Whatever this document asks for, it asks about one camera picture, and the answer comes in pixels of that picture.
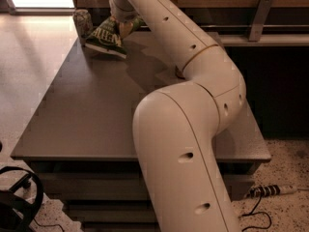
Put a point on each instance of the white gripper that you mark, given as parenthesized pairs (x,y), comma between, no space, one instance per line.
(122,14)

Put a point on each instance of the green jalapeno chip bag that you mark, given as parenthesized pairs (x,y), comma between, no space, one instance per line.
(106,38)

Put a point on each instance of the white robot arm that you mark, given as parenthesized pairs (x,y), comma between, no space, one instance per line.
(173,127)

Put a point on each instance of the orange soda can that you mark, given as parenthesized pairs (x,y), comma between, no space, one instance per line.
(178,73)

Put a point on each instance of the grey drawer cabinet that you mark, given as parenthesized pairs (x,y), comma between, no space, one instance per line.
(80,139)

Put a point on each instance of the black office chair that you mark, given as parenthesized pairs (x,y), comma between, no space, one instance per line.
(16,214)

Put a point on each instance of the white power strip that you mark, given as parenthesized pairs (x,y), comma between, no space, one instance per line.
(271,190)

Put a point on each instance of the right metal wall bracket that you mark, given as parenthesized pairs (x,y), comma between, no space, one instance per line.
(259,19)

